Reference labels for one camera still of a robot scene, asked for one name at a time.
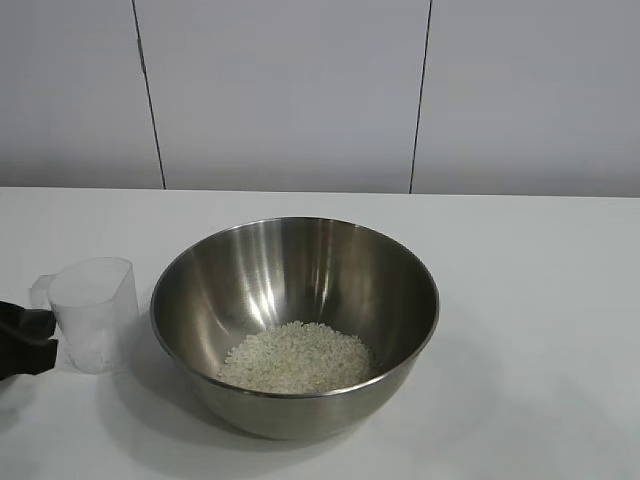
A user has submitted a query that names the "clear plastic measuring cup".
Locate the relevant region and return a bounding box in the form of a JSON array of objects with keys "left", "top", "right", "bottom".
[{"left": 30, "top": 257, "right": 140, "bottom": 375}]

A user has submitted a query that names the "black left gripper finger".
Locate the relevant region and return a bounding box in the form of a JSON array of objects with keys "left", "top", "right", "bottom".
[
  {"left": 0, "top": 299, "right": 54, "bottom": 345},
  {"left": 0, "top": 338, "right": 61, "bottom": 383}
]

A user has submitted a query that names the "white uncooked rice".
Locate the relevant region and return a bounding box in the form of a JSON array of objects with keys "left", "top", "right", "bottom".
[{"left": 217, "top": 321, "right": 375, "bottom": 395}]

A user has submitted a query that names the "stainless steel mixing bowl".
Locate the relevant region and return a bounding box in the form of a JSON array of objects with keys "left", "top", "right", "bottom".
[{"left": 149, "top": 216, "right": 441, "bottom": 441}]

